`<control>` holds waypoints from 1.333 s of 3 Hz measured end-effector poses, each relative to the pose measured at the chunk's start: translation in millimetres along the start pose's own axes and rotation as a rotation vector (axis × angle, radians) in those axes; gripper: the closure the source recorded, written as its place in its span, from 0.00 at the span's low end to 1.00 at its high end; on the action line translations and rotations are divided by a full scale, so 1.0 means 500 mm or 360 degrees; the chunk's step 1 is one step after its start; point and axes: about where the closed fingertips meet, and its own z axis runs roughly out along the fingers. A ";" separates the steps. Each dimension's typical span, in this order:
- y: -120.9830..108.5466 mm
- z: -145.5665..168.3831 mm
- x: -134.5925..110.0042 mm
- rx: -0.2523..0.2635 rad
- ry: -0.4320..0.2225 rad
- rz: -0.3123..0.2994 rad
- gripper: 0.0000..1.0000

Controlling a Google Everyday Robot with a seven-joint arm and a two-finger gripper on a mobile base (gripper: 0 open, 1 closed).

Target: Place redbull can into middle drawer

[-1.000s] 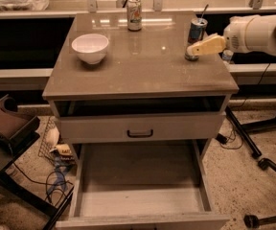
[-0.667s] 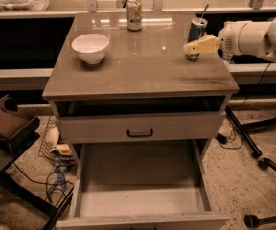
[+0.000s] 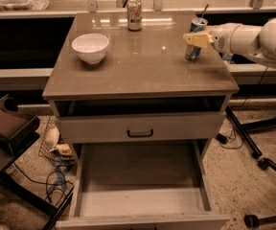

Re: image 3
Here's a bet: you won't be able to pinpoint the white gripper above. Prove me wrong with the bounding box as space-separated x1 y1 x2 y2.
183 23 240 54

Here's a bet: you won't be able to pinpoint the blue silver redbull can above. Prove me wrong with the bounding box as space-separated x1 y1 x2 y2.
185 17 208 61

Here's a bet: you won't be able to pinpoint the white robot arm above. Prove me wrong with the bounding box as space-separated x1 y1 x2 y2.
183 18 276 68

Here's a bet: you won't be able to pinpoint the grey drawer cabinet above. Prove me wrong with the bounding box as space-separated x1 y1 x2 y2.
43 11 238 156

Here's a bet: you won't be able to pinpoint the green white soda can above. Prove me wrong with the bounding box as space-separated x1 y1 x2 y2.
126 0 142 31

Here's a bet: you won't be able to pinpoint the open grey drawer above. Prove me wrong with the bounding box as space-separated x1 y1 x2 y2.
56 140 229 230

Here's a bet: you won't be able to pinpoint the clear plastic water bottle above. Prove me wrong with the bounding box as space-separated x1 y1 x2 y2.
222 53 233 63

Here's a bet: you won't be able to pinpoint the black stand leg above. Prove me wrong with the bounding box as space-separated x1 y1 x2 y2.
225 106 262 159

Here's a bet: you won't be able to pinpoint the white bowl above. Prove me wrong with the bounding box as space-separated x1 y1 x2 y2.
71 34 109 64

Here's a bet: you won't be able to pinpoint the black caster wheel leg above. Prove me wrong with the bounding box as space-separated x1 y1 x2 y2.
243 215 276 229

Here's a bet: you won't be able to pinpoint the closed drawer with black handle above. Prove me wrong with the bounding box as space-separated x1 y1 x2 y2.
55 112 225 144

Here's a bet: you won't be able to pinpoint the wire basket with items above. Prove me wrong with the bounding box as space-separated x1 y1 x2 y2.
38 117 75 164

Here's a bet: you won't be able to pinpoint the black floor cables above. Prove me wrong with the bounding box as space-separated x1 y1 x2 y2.
8 144 75 209

